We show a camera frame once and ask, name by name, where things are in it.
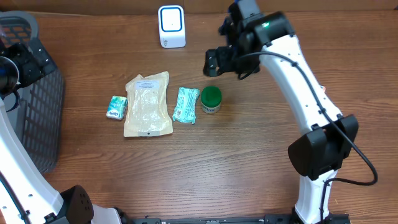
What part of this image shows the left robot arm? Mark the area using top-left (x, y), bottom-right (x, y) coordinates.
top-left (1, 43), bottom-right (130, 223)

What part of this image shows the white barcode scanner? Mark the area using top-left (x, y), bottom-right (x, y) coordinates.
top-left (158, 5), bottom-right (186, 49)

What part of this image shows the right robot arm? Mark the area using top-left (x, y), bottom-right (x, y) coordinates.
top-left (203, 1), bottom-right (358, 223)

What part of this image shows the green tissue pack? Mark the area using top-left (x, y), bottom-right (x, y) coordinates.
top-left (106, 96), bottom-right (127, 120)

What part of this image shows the green lid jar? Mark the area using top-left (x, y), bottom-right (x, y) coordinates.
top-left (201, 86), bottom-right (222, 114)

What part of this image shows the grey plastic mesh basket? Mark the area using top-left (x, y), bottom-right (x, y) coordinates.
top-left (1, 11), bottom-right (65, 173)

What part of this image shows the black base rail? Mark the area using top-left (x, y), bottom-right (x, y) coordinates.
top-left (130, 213), bottom-right (352, 224)

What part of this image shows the beige clear pouch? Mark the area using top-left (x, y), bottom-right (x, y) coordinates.
top-left (124, 72), bottom-right (173, 138)

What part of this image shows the teal wipes packet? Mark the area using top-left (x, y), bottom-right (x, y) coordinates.
top-left (172, 87), bottom-right (200, 124)

